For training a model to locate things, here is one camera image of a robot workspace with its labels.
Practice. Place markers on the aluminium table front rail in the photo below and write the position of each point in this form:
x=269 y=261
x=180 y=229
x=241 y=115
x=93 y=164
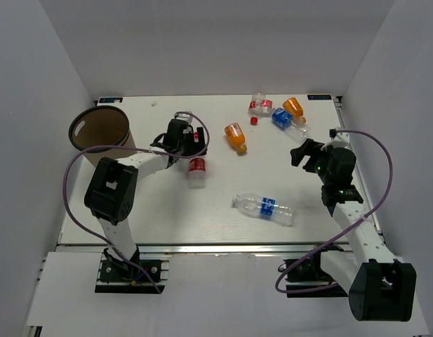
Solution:
x=200 y=248

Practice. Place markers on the blue label bottle far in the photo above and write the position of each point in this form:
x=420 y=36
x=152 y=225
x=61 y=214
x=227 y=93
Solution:
x=292 y=126

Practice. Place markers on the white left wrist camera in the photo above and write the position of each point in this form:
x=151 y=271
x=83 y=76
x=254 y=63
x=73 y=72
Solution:
x=185 y=117

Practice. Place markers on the blue sticker right corner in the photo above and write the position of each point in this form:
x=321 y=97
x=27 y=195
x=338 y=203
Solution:
x=319 y=97

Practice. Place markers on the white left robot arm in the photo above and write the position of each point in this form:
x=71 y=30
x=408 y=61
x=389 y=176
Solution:
x=111 y=193

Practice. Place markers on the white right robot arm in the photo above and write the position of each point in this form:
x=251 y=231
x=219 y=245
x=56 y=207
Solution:
x=379 y=287

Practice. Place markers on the orange juice bottle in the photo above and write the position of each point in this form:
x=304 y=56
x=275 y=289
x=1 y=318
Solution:
x=293 y=107
x=236 y=138

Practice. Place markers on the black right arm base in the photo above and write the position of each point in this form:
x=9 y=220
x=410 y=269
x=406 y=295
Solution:
x=309 y=275

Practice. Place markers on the clear bottle red label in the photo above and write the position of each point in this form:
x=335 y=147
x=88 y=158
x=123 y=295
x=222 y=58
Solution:
x=196 y=170

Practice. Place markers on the crushed red label bottle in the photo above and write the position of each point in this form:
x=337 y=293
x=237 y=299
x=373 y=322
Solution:
x=260 y=106

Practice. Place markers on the blue sticker left corner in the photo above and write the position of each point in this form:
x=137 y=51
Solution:
x=110 y=100

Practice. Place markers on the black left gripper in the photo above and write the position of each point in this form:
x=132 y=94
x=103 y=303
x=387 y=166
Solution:
x=201 y=145

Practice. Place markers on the blue sticker corner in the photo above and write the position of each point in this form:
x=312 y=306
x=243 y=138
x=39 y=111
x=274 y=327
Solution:
x=110 y=100
x=319 y=97

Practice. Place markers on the clear bottle blue label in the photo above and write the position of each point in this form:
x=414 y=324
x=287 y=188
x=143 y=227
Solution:
x=256 y=206

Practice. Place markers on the brown cardboard cylinder bin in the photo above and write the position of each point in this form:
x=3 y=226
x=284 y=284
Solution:
x=102 y=125

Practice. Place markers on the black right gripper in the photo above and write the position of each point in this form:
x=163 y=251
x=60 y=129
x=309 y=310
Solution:
x=309 y=148

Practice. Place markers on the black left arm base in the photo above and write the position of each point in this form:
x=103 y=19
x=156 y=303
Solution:
x=115 y=276

